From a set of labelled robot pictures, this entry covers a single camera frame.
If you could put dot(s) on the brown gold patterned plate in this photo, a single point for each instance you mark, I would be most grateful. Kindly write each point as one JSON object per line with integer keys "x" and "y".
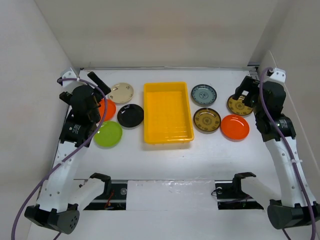
{"x": 207, "y": 120}

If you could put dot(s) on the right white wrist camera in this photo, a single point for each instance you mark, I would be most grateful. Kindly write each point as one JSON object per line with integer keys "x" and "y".
{"x": 276, "y": 75}

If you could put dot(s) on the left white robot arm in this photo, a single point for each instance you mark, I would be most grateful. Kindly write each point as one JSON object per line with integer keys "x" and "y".
{"x": 58, "y": 208}

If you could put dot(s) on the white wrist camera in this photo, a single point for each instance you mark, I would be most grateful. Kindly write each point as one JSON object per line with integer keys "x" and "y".
{"x": 69, "y": 73}
{"x": 276, "y": 75}

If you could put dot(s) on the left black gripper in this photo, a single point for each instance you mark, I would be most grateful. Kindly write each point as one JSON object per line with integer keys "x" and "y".
{"x": 93, "y": 77}

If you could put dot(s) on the green plate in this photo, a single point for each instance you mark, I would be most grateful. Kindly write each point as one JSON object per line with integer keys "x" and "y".
{"x": 109, "y": 134}

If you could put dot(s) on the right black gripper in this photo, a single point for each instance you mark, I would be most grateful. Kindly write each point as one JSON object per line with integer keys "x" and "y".
{"x": 249, "y": 84}

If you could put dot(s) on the black plate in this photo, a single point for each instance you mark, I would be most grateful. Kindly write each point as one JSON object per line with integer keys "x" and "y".
{"x": 130, "y": 115}

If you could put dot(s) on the far brown gold plate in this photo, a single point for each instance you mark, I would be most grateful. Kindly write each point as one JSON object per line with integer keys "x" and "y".
{"x": 237, "y": 107}

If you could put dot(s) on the orange plate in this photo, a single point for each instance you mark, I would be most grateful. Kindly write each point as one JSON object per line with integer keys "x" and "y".
{"x": 111, "y": 109}
{"x": 235, "y": 127}

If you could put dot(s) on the left orange plate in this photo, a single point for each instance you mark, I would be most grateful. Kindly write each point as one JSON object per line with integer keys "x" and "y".
{"x": 111, "y": 109}

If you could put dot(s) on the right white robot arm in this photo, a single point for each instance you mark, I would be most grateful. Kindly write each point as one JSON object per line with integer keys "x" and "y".
{"x": 296, "y": 206}

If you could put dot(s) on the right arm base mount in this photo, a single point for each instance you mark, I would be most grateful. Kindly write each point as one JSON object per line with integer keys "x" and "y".
{"x": 228, "y": 199}

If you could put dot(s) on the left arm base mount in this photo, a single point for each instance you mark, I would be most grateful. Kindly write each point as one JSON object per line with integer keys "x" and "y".
{"x": 114, "y": 200}

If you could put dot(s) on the right orange plate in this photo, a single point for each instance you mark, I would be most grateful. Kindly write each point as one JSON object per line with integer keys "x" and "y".
{"x": 235, "y": 127}

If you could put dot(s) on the blue patterned plate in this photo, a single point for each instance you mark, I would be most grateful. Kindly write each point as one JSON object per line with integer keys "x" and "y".
{"x": 203, "y": 95}

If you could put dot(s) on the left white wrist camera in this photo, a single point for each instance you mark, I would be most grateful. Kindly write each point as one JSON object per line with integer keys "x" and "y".
{"x": 69, "y": 73}

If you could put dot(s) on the beige patterned plate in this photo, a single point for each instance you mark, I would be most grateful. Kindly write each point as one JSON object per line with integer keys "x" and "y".
{"x": 121, "y": 93}

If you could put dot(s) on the yellow plastic bin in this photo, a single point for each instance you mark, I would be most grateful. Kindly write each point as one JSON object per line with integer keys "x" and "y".
{"x": 167, "y": 114}

